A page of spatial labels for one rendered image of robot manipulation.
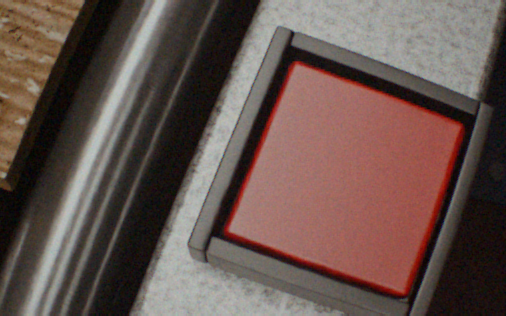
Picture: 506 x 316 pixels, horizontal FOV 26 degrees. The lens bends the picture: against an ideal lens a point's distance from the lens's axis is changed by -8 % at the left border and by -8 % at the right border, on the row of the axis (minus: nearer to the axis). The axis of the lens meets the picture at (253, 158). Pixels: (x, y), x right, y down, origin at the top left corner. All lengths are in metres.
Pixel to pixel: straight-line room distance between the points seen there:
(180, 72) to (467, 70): 0.10
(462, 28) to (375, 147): 0.06
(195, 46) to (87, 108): 0.04
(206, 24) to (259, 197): 0.07
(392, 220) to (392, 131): 0.03
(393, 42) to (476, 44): 0.03
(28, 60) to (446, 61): 0.14
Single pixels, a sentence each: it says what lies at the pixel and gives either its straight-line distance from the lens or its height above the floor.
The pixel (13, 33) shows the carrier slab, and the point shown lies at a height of 0.94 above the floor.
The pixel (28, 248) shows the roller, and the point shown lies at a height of 0.92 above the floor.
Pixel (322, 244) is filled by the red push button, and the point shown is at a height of 0.93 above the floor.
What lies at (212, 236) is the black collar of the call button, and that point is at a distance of 0.35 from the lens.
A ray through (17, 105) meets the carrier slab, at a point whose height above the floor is 0.94.
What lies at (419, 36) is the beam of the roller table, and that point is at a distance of 0.39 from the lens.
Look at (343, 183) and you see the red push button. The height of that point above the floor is 0.93.
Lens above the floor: 1.27
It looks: 72 degrees down
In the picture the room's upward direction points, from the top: 3 degrees counter-clockwise
